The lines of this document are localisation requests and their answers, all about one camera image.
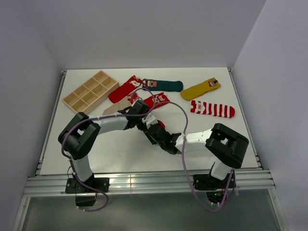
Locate red sock with santa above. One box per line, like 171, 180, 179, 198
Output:
158, 120, 165, 128

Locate wooden compartment tray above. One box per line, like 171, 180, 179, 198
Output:
62, 70, 119, 114

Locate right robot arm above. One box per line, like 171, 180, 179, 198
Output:
145, 123, 249, 188

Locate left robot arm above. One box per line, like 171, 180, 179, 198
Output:
58, 100, 149, 192

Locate beige sock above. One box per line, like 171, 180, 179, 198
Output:
103, 93, 140, 116

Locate red sock upper left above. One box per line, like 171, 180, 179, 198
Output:
108, 75, 142, 103

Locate red sock centre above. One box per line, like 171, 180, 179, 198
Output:
143, 92, 170, 109

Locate dark green sock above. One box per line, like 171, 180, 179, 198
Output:
142, 78, 183, 92

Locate yellow sock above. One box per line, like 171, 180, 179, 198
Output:
180, 78, 221, 101

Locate red white striped sock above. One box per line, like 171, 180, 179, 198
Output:
190, 100, 235, 118

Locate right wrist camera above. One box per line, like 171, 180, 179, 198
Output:
141, 113, 158, 127

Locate aluminium front rail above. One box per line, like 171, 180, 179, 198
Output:
23, 169, 275, 197

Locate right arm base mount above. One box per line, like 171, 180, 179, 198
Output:
193, 173, 236, 205

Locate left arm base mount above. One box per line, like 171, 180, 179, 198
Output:
65, 177, 110, 208

